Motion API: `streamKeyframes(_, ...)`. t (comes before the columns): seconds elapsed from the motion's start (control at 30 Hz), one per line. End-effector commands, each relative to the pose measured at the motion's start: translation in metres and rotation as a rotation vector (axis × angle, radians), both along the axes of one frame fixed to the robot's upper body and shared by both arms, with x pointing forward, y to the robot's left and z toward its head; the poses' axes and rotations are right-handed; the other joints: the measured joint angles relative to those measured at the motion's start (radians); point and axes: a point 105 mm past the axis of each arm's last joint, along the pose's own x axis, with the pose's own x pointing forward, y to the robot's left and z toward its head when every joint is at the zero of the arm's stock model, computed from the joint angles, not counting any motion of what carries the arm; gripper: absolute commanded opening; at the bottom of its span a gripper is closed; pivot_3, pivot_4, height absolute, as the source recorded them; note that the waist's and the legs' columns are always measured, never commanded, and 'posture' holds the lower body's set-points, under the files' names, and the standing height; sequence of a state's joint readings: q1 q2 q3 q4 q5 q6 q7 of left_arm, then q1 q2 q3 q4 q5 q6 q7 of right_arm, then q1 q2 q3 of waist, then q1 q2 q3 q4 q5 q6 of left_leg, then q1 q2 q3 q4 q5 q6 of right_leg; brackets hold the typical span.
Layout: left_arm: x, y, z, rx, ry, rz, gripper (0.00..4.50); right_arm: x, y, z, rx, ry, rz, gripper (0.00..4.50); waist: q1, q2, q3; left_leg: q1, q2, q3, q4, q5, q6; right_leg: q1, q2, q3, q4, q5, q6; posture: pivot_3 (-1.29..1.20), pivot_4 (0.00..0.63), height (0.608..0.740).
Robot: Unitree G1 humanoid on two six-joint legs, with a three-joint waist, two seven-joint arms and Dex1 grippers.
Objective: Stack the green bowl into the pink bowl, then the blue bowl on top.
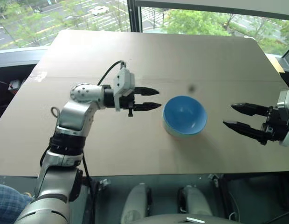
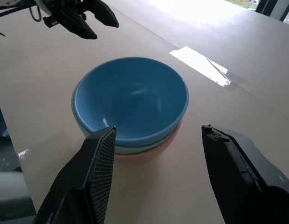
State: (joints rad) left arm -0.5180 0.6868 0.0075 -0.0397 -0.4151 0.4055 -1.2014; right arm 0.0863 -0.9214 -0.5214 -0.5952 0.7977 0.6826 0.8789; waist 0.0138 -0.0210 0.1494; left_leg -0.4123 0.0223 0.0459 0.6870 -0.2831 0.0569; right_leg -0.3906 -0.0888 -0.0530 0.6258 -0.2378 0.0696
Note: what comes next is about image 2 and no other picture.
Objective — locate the silver robot torso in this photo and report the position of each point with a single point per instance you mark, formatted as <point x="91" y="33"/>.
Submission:
<point x="9" y="193"/>

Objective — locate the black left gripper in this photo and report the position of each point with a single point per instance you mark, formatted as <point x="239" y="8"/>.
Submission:
<point x="65" y="5"/>

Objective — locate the dark window frame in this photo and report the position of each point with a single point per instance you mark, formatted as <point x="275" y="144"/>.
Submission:
<point x="263" y="5"/>

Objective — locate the blue bowl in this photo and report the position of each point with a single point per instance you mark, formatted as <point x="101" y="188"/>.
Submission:
<point x="130" y="98"/>

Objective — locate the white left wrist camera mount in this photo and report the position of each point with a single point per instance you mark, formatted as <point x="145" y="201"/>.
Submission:
<point x="42" y="5"/>

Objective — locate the pink bowl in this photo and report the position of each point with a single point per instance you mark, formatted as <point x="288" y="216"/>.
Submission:
<point x="139" y="158"/>

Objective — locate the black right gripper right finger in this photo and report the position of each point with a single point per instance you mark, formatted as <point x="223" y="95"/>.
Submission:
<point x="247" y="177"/>

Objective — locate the green bowl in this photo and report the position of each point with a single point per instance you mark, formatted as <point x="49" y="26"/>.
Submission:
<point x="125" y="150"/>

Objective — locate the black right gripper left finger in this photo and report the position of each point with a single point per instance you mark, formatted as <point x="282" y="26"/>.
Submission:
<point x="72" y="186"/>

